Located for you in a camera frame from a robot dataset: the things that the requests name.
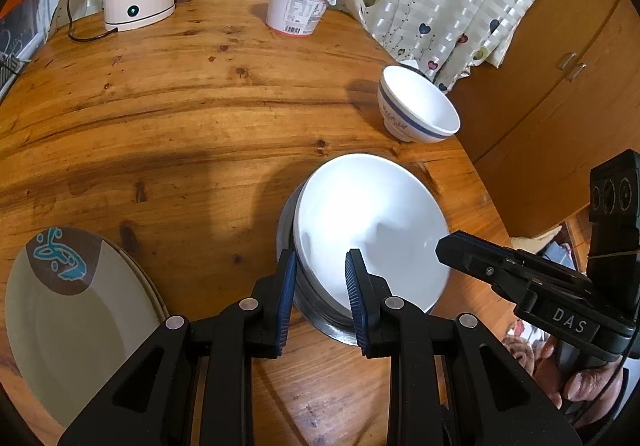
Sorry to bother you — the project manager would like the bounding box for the stainless steel bowl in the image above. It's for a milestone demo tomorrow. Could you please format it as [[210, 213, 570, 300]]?
[[276, 183, 357, 346]]

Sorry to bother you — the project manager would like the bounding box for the green whale plate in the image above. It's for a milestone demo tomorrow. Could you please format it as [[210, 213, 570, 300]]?
[[131, 261, 169, 321], [4, 226, 161, 426], [106, 240, 169, 321]]

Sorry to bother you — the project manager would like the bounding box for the large white blue-striped bowl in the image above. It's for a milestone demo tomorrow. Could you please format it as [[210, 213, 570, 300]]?
[[293, 153, 449, 317]]

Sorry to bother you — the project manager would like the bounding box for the small white blue-striped bowl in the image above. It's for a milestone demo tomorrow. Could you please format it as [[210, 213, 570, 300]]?
[[378, 64, 461, 143]]

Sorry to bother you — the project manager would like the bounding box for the person right hand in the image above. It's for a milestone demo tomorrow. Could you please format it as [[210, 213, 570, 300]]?
[[534, 338, 623, 428]]

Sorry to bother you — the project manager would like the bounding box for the wooden cabinet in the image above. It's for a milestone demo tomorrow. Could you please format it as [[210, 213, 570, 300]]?
[[449, 0, 639, 237]]

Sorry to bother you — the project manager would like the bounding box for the white plastic tub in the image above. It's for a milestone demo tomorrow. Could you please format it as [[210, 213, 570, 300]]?
[[266, 0, 337, 37]]

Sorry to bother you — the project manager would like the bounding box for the black gripper tracking camera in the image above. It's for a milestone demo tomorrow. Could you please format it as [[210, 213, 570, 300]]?
[[587, 149, 639, 322]]

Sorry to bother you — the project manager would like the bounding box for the black kettle power cord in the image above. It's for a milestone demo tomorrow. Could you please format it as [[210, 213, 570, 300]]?
[[66, 0, 120, 44]]

